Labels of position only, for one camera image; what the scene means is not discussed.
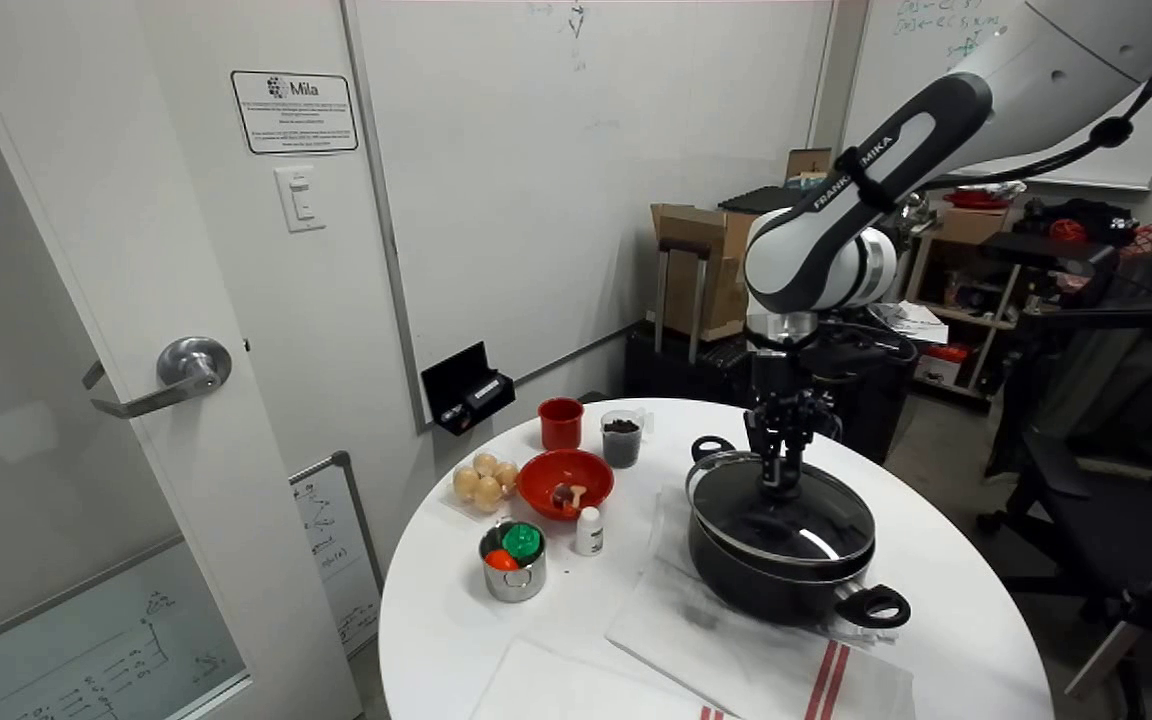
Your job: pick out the white light switch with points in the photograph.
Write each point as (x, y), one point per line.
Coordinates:
(302, 203)

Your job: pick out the metal cup green red contents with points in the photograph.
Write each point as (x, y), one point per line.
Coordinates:
(515, 580)

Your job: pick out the black office chair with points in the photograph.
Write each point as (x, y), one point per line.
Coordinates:
(1097, 535)

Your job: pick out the wooden shelf unit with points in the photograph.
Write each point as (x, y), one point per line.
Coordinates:
(977, 319)

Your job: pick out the framed poster on glass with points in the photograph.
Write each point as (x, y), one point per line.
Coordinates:
(329, 535)

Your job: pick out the whiteboard with green writing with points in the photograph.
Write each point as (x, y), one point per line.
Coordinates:
(897, 55)

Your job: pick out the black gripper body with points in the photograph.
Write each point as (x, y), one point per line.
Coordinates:
(782, 394)

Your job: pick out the red mug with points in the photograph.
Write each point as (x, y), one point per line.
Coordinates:
(560, 427)

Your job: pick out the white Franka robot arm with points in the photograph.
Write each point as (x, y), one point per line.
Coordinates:
(868, 162)

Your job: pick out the small white bottle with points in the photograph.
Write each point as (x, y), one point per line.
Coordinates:
(589, 535)

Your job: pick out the clear measuring cup dark contents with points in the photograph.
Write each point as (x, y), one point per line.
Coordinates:
(623, 442)

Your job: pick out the glass lid black knob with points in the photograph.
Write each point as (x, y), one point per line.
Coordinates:
(831, 523)

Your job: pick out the large cardboard box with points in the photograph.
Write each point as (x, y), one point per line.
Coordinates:
(703, 266)

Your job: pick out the small cardboard box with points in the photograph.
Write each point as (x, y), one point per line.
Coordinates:
(811, 162)

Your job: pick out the white door frosted glass panel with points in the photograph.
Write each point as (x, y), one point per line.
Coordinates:
(160, 203)

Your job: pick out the Mila wall sign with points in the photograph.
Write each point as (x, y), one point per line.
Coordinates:
(297, 112)

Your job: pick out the white towel red stripes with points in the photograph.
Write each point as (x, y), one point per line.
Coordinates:
(761, 661)

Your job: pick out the large blank whiteboard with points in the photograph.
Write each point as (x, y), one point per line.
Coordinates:
(536, 162)

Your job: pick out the red bowl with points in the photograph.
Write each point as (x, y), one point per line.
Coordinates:
(541, 480)

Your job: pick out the black open case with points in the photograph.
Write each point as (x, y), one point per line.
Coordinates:
(457, 382)

